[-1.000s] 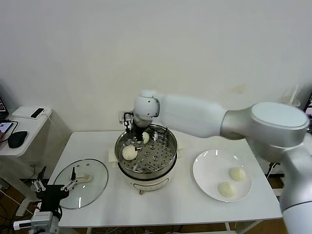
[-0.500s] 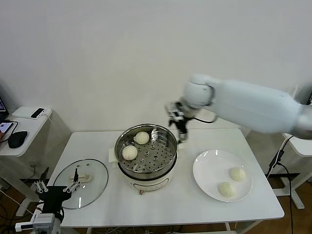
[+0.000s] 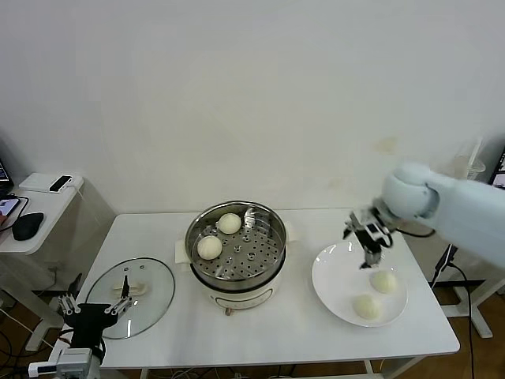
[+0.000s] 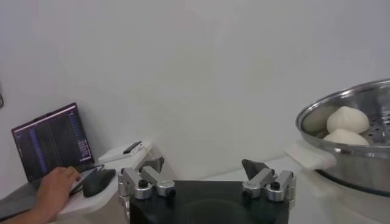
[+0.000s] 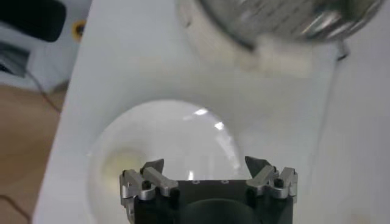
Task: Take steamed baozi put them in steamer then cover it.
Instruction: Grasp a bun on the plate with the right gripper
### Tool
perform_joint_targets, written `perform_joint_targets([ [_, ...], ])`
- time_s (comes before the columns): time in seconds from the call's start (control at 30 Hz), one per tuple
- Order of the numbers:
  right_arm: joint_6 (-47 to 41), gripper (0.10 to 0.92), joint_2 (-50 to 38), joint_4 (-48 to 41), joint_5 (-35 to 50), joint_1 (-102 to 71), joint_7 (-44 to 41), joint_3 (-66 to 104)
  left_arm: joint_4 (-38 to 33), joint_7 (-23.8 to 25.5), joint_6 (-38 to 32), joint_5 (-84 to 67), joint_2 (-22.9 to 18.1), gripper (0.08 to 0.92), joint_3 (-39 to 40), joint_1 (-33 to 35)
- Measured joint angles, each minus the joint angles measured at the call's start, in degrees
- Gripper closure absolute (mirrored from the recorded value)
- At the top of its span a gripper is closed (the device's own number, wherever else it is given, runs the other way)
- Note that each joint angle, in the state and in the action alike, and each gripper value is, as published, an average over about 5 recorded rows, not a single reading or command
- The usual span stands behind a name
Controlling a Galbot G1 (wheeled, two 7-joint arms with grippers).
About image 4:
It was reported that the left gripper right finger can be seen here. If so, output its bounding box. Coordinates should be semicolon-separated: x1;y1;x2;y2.
241;158;297;202

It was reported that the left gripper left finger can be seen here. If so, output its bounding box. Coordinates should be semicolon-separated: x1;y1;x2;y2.
118;156;177;200

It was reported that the white steamed baozi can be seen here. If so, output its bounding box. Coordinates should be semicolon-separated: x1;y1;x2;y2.
322;128;370;146
326;105;371;135

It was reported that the person's bare forearm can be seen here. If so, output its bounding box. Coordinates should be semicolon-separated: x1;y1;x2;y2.
0;205;48;224

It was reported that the perforated steel steamer basket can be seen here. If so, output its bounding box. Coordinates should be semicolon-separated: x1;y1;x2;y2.
295;78;390;197

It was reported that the person's bare hand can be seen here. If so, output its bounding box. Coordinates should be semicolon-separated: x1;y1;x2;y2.
33;166;82;215

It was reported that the small black and white device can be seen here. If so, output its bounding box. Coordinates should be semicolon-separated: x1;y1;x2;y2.
122;141;144;155

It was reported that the flat white box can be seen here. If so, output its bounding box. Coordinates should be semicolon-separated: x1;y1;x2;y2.
97;139;153;164

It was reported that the black computer mouse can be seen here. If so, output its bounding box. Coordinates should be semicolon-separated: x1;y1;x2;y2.
82;169;116;198

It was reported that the white side desk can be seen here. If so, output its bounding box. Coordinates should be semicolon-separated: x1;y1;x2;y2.
0;139;159;224

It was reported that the smartphone with lit screen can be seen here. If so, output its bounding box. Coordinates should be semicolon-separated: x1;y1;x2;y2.
69;166;99;197

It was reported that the black open laptop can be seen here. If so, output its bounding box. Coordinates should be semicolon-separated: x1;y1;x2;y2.
0;102;106;222

